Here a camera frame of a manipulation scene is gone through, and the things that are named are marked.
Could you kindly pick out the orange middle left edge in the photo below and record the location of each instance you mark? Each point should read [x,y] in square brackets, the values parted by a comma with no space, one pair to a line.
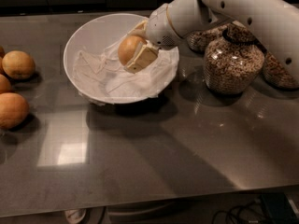
[5,85]

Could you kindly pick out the back right glass cereal jar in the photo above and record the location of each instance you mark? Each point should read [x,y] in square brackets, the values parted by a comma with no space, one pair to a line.
[275,74]

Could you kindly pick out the glass cereal jar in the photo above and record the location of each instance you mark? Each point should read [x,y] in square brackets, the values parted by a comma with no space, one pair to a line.
[198,41]
[275,74]
[232,61]

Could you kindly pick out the white object under table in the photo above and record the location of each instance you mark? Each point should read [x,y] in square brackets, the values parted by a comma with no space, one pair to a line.
[74,216]

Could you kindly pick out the back left glass cereal jar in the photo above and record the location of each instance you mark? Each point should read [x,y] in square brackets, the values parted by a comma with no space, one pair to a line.
[198,41]

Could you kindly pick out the orange edge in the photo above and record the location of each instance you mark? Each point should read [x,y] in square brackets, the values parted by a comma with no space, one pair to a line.
[2,54]
[5,85]

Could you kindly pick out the white paper towel in bowl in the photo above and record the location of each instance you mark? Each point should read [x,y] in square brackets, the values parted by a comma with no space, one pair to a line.
[102,76]

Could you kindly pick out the front glass cereal jar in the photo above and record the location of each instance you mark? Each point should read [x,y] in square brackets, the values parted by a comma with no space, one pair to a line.
[232,61]

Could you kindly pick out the orange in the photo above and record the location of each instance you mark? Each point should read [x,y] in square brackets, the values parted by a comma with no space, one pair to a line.
[13,110]
[128,46]
[18,65]

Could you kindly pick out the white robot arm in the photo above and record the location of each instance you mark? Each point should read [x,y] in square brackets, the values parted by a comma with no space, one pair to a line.
[275,23]

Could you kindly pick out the orange top left edge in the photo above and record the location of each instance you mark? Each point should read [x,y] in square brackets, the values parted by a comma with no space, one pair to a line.
[2,54]

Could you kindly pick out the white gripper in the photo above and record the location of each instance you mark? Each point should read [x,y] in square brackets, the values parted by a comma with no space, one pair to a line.
[160,27]

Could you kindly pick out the black power adapter box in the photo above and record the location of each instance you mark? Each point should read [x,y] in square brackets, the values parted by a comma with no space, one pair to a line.
[277,209]

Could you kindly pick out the white bowl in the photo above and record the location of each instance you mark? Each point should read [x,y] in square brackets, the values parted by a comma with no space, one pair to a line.
[95,36]

